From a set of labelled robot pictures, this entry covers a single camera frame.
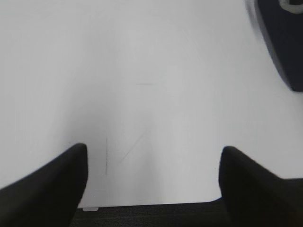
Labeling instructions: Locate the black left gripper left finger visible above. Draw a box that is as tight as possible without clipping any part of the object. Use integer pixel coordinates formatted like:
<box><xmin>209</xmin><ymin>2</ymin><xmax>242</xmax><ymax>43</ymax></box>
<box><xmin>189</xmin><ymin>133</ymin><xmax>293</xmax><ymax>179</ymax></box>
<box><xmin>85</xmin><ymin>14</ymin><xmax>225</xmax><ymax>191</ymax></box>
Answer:
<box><xmin>0</xmin><ymin>143</ymin><xmax>89</xmax><ymax>227</ymax></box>

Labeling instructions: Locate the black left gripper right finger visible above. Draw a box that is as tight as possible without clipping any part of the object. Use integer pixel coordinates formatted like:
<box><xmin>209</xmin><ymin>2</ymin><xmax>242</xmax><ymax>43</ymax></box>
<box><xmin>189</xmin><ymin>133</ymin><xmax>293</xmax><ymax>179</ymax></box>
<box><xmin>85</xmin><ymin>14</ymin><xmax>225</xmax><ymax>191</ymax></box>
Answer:
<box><xmin>219</xmin><ymin>146</ymin><xmax>303</xmax><ymax>227</ymax></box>

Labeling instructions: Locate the navy blue lunch bag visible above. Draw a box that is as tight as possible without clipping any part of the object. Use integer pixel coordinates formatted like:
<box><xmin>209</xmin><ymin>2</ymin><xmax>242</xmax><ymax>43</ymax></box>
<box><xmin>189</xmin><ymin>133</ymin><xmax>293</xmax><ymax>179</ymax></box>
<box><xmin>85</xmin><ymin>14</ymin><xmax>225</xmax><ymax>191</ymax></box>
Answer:
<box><xmin>245</xmin><ymin>0</ymin><xmax>303</xmax><ymax>93</ymax></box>

